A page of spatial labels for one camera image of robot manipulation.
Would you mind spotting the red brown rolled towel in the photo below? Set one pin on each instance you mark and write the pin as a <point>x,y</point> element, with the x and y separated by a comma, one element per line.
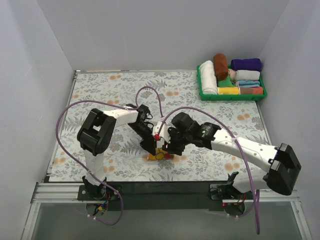
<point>251,90</point>

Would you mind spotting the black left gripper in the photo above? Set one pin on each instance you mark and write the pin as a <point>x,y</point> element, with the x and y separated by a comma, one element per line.
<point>149,141</point>

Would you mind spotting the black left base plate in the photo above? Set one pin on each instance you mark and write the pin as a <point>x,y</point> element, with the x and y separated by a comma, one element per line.
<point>115,193</point>

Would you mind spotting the aluminium frame rail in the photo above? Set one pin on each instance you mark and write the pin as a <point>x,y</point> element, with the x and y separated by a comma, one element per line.
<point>162,211</point>

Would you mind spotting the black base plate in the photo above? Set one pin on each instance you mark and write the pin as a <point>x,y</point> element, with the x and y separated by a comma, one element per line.
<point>228,192</point>
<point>115,193</point>

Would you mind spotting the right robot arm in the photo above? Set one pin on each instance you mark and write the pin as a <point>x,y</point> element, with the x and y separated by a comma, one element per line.
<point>278,166</point>

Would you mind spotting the white rolled towel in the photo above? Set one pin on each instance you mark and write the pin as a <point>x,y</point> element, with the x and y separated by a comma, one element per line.
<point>208,78</point>

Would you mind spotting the pink rolled towel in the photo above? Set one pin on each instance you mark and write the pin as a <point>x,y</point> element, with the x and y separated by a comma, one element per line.
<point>232,74</point>

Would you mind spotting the yellow rolled towel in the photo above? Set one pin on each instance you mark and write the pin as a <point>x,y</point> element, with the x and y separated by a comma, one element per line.
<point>228,90</point>

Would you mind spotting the green rolled towel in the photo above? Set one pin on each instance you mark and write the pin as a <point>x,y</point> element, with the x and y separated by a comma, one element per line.
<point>225,83</point>

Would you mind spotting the light blue rolled towel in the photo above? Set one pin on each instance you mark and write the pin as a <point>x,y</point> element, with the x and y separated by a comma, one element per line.
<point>248,83</point>

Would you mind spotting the green plastic tray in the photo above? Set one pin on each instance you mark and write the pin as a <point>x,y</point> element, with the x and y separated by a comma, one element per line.
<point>229,97</point>

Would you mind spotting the grey rolled towel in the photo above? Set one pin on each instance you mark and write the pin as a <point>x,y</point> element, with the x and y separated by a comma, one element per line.
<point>247,75</point>

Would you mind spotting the purple rolled towel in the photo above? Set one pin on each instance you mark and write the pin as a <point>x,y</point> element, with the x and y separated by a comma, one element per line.
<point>250,64</point>

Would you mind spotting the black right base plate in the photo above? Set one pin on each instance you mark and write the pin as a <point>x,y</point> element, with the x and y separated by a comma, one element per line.
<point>228,192</point>

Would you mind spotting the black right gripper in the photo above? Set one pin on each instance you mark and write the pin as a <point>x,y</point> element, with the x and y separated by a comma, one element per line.
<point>175,144</point>

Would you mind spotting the blue yellow cloth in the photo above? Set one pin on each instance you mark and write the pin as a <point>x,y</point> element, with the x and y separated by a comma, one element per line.
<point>160,155</point>

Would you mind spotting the floral patterned table mat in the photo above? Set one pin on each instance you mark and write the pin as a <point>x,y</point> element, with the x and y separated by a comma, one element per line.
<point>162,92</point>

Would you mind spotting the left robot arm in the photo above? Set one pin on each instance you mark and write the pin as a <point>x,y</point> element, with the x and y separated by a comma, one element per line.
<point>95,136</point>

